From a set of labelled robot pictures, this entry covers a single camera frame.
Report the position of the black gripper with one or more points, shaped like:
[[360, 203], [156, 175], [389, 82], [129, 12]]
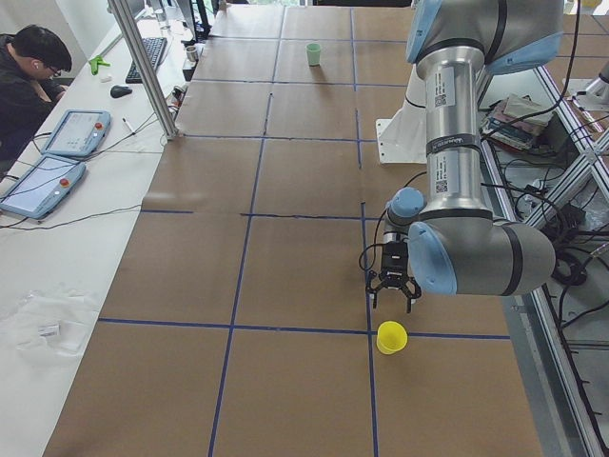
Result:
[[394, 281]]

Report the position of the yellow plastic cup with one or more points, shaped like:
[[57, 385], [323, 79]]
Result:
[[392, 337]]

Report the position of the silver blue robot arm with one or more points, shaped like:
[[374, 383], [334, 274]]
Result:
[[446, 240]]

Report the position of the stack of books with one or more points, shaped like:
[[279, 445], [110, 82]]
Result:
[[516, 122]]

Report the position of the light green plastic cup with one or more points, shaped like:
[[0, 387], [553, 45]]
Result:
[[313, 54]]

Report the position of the silver metal cup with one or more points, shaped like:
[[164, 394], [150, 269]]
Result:
[[192, 54]]

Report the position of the black white marker pen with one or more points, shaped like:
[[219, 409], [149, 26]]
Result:
[[131, 129]]

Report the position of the black keyboard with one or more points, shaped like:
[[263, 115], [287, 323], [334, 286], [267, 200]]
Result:
[[155, 48]]

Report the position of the black computer mouse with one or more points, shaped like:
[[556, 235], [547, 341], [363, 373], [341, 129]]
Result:
[[119, 91]]

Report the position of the upper teach pendant tablet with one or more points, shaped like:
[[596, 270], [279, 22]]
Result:
[[78, 134]]

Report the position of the teach pendant tablet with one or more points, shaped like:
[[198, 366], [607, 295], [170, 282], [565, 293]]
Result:
[[78, 134], [43, 187]]

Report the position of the clear plastic bag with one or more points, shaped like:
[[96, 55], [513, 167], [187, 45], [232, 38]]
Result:
[[49, 327]]

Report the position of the lower teach pendant tablet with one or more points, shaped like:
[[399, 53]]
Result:
[[43, 187]]

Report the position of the green plastic clamp tool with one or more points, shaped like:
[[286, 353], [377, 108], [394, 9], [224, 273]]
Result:
[[96, 62]]

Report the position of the seated man in black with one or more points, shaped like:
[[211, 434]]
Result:
[[31, 60]]

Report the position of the aluminium frame post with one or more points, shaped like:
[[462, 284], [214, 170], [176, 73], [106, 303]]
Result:
[[131, 33]]

